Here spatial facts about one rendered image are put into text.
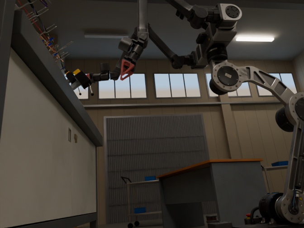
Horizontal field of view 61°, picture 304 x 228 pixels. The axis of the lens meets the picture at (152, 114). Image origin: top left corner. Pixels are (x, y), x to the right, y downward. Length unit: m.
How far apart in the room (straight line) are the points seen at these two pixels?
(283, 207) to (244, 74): 0.80
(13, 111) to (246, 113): 8.68
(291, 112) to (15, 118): 1.49
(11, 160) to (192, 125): 7.65
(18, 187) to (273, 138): 8.93
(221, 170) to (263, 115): 6.41
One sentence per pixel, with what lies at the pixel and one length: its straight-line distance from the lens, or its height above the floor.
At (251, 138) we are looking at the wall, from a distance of 8.90.
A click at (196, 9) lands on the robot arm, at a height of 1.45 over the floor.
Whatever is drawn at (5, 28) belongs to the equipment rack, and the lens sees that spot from 0.58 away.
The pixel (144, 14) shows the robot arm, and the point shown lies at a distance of 1.54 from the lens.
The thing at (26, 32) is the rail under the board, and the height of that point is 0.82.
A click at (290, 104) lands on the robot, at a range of 1.78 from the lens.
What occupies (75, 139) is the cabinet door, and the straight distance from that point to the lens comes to 1.18.
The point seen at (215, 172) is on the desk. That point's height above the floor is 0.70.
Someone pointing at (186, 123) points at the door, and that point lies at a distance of 8.12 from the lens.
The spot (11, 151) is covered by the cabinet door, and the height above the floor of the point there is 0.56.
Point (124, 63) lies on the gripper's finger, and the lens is 1.32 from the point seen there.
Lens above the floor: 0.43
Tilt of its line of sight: 19 degrees up
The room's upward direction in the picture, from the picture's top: 5 degrees counter-clockwise
